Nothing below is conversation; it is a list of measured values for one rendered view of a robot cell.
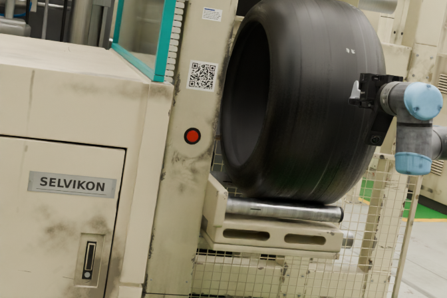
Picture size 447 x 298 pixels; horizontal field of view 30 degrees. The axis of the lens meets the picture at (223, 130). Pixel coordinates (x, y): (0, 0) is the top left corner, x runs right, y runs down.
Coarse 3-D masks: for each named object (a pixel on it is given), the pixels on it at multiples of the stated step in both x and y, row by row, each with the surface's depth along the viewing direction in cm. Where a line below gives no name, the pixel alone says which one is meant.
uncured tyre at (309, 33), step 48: (288, 0) 217; (336, 0) 228; (240, 48) 243; (288, 48) 206; (336, 48) 208; (240, 96) 256; (288, 96) 204; (336, 96) 205; (240, 144) 253; (288, 144) 205; (336, 144) 208; (288, 192) 217; (336, 192) 219
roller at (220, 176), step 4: (212, 172) 245; (216, 172) 245; (220, 172) 246; (224, 172) 246; (216, 176) 244; (220, 176) 245; (224, 176) 245; (228, 176) 245; (220, 180) 244; (224, 180) 245; (228, 180) 245; (224, 184) 245; (228, 184) 245; (232, 184) 246
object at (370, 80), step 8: (360, 80) 194; (368, 80) 190; (376, 80) 190; (384, 80) 190; (392, 80) 187; (400, 80) 185; (360, 88) 194; (368, 88) 190; (376, 88) 190; (360, 96) 195; (368, 96) 190; (376, 96) 185; (368, 104) 190
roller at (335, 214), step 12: (228, 204) 216; (240, 204) 217; (252, 204) 218; (264, 204) 219; (276, 204) 221; (288, 204) 222; (300, 204) 223; (312, 204) 225; (276, 216) 221; (288, 216) 222; (300, 216) 223; (312, 216) 223; (324, 216) 224; (336, 216) 225
